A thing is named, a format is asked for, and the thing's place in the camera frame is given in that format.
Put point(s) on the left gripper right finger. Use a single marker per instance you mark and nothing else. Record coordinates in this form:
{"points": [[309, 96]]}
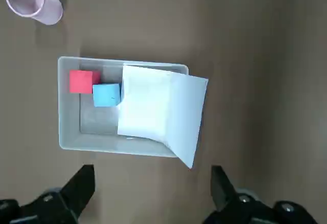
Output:
{"points": [[230, 203]]}

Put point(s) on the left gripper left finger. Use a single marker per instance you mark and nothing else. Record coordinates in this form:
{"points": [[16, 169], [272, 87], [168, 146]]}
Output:
{"points": [[64, 203]]}

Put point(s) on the white A4 paper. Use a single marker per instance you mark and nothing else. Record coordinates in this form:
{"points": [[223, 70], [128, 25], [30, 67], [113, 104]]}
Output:
{"points": [[153, 101]]}

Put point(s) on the translucent plastic bin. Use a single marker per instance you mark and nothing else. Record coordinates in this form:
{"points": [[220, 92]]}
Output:
{"points": [[69, 122]]}

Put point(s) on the blue cube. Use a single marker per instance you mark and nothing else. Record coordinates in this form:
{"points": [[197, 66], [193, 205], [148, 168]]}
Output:
{"points": [[106, 95]]}

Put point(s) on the red cube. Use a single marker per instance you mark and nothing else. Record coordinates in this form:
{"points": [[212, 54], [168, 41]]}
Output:
{"points": [[80, 81]]}

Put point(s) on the pink mesh cup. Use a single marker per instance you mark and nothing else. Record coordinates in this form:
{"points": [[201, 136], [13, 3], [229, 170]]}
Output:
{"points": [[48, 7]]}

